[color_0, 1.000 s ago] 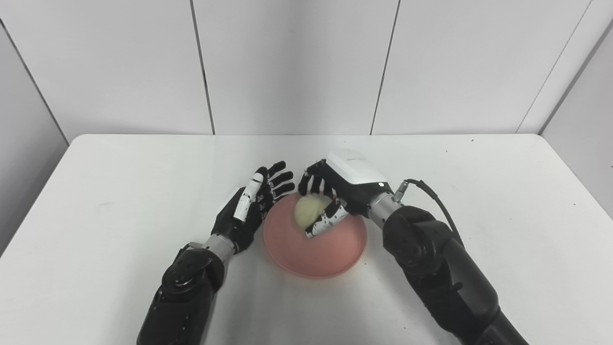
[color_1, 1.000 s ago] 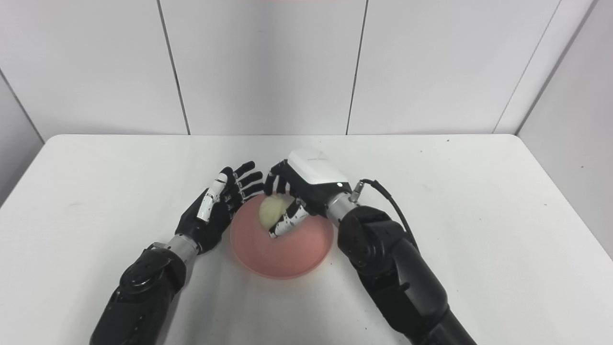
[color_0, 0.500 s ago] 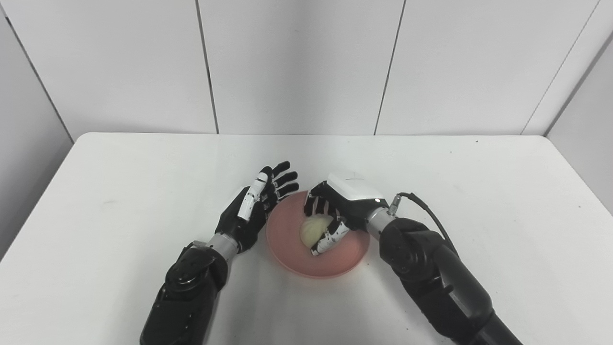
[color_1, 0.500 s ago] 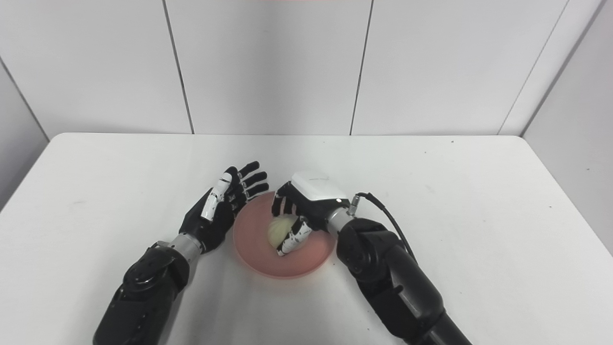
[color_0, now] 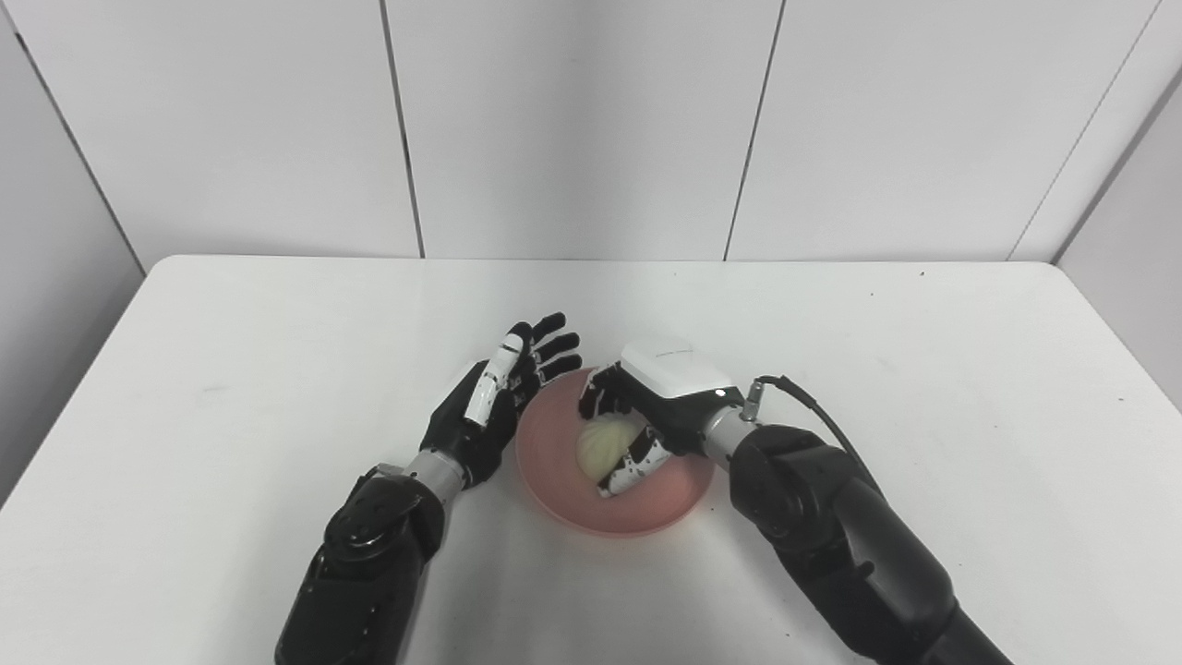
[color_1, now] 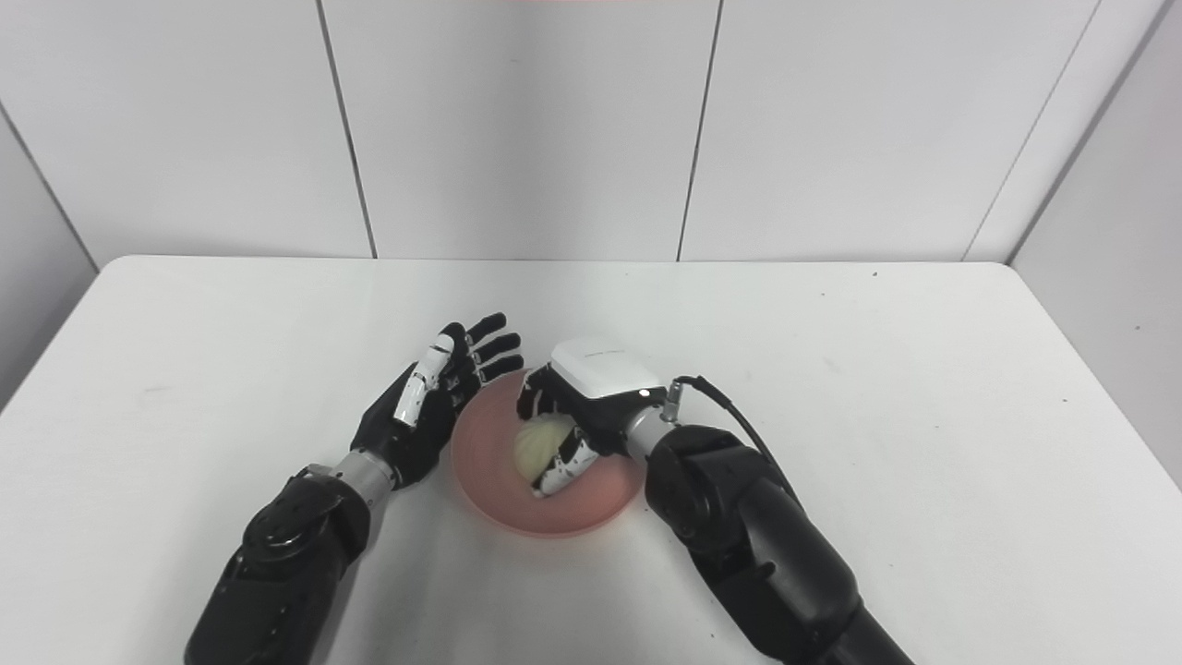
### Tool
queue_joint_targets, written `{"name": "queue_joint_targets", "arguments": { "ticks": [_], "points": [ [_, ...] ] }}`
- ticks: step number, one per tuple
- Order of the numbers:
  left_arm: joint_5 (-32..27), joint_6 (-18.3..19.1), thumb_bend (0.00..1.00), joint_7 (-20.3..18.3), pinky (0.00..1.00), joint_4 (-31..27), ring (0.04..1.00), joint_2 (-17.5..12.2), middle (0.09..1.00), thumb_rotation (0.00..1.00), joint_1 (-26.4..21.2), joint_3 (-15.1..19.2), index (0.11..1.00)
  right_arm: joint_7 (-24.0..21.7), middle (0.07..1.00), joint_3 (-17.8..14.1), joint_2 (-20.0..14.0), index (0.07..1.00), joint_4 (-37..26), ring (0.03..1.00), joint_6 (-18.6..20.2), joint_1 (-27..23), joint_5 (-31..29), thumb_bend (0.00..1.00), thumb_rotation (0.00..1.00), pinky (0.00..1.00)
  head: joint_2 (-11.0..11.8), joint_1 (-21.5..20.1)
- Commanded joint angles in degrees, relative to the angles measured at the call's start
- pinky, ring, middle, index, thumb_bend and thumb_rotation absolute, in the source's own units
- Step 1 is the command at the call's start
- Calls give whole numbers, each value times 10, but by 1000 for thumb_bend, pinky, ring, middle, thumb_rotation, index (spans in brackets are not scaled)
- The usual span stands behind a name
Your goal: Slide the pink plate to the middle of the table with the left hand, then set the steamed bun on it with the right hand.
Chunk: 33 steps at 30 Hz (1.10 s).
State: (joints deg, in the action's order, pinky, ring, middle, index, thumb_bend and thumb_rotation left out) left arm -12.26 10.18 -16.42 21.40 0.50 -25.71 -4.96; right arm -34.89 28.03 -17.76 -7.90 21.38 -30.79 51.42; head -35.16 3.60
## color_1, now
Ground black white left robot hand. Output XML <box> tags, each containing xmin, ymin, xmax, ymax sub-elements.
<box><xmin>351</xmin><ymin>312</ymin><xmax>525</xmax><ymax>489</ymax></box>

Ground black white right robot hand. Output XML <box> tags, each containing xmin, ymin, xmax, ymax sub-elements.
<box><xmin>515</xmin><ymin>336</ymin><xmax>668</xmax><ymax>500</ymax></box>

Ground pink round plate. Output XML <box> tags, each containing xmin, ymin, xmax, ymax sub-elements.
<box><xmin>450</xmin><ymin>369</ymin><xmax>647</xmax><ymax>538</ymax></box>

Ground cream steamed bun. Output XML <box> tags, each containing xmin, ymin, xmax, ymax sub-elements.
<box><xmin>513</xmin><ymin>416</ymin><xmax>578</xmax><ymax>486</ymax></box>

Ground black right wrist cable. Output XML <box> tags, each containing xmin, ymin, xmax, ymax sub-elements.
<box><xmin>663</xmin><ymin>374</ymin><xmax>802</xmax><ymax>504</ymax></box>

